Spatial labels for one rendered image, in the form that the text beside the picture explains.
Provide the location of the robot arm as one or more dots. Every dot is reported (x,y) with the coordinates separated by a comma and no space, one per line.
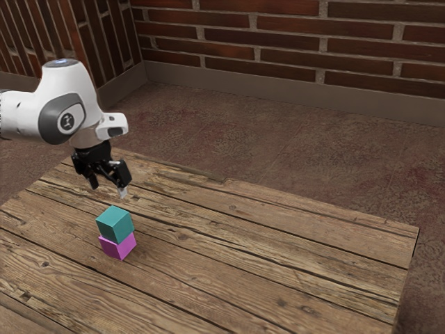
(66,94)

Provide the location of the magenta block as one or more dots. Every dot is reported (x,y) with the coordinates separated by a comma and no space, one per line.
(118,247)

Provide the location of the teal block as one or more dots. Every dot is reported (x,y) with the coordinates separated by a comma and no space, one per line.
(115,224)

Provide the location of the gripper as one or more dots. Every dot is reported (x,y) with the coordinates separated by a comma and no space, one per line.
(91,156)

